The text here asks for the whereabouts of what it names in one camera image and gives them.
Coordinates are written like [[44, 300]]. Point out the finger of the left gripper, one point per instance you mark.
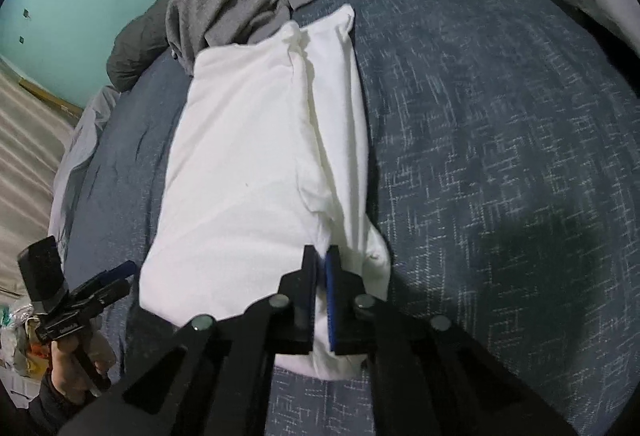
[[123, 271], [104, 294]]

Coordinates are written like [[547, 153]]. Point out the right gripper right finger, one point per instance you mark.
[[428, 376]]

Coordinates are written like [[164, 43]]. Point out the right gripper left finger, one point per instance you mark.
[[214, 377]]

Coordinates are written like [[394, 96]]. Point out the white long-sleeve shirt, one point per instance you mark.
[[270, 155]]

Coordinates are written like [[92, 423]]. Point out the person's left forearm black sleeve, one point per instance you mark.
[[49, 411]]

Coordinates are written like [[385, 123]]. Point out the person's left hand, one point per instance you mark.
[[67, 376]]

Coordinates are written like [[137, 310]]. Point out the light grey crumpled sheet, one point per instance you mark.
[[75, 161]]

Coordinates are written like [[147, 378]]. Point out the beige striped curtain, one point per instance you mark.
[[33, 139]]

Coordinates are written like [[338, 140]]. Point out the blue patterned bed cover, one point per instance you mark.
[[504, 178]]

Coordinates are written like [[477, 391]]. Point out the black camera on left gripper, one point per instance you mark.
[[41, 269]]

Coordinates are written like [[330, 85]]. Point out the wooden frame by wall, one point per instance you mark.
[[55, 103]]

